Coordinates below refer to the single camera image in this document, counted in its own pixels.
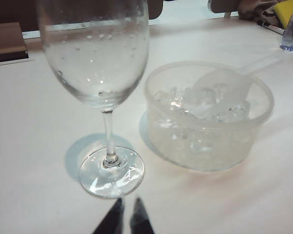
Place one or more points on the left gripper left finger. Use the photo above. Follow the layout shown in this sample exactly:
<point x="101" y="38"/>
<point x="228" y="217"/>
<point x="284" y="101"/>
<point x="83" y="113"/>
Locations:
<point x="112" y="219"/>

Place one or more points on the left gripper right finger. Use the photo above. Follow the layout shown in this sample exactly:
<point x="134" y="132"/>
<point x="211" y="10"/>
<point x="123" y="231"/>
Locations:
<point x="140" y="221"/>

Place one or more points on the translucent round plastic container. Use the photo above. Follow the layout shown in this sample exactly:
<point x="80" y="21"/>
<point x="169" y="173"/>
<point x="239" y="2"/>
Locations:
<point x="197" y="151"/>

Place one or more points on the brown mottled cloth bundle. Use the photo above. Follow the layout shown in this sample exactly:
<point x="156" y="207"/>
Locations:
<point x="258" y="9"/>

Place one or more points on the black and white marker pen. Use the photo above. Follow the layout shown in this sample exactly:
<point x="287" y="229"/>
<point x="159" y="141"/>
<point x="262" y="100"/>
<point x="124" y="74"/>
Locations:
<point x="273" y="28"/>

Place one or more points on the pile of clear ice cubes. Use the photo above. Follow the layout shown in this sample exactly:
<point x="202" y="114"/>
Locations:
<point x="236" y="113"/>

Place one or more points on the brown wooden box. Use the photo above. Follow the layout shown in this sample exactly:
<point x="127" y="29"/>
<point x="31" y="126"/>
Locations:
<point x="5" y="39"/>

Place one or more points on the clear wine glass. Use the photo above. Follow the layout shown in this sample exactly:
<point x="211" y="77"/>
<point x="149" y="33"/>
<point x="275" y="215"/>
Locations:
<point x="95" y="61"/>

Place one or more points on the yellow flat object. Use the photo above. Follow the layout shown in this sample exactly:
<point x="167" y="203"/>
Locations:
<point x="284" y="12"/>

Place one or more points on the white partition support leg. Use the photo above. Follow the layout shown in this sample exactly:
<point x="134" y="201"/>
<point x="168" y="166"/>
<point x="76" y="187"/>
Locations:
<point x="227" y="15"/>

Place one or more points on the wide brown desk partition panel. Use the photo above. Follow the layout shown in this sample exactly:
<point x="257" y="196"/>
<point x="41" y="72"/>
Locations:
<point x="14" y="12"/>

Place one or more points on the narrow brown desk partition panel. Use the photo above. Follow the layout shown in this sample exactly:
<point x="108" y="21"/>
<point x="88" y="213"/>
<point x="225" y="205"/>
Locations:
<point x="222" y="6"/>

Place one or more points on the translucent white ice scoop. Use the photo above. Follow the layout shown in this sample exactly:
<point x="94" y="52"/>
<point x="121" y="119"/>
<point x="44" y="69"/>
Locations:
<point x="234" y="83"/>

